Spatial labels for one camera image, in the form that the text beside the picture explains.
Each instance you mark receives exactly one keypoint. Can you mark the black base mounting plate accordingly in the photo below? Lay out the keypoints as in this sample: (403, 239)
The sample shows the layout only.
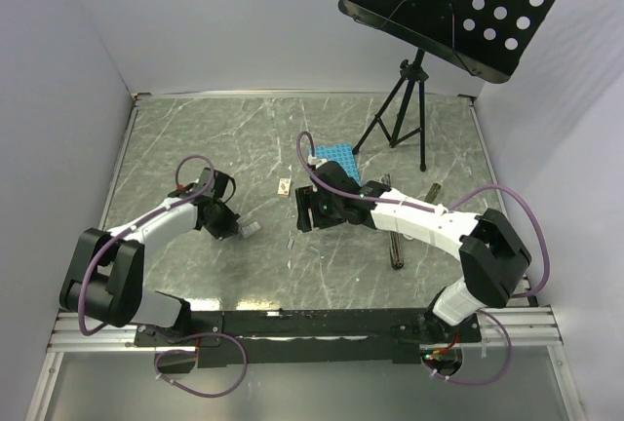
(312, 336)

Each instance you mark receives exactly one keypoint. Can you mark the aluminium frame rail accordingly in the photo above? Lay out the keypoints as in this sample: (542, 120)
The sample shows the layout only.
(526, 326)

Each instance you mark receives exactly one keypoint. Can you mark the black beige stapler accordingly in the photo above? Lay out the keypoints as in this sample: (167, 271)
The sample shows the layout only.
(395, 251)

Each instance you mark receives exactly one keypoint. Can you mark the grey staple strips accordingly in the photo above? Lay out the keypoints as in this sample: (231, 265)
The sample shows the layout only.
(250, 229)

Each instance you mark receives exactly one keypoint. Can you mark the black perforated music stand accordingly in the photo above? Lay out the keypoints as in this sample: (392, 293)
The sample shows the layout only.
(485, 38)

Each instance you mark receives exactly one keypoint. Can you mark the small staple box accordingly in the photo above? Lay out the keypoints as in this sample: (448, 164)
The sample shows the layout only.
(284, 186)

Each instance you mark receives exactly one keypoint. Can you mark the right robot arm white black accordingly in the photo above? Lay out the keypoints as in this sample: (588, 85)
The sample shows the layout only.
(492, 256)

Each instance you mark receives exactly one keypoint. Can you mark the blue studded building plate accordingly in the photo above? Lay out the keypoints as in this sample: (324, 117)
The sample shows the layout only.
(342, 154)

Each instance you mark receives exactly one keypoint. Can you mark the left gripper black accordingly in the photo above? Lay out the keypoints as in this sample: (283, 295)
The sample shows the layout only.
(230, 224)

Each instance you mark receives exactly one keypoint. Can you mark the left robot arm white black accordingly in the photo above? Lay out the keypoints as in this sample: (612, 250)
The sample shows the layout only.
(104, 280)

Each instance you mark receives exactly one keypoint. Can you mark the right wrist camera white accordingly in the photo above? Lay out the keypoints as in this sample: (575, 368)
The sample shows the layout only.
(315, 162)

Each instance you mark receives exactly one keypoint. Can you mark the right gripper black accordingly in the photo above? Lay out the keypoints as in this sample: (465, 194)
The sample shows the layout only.
(307, 198)

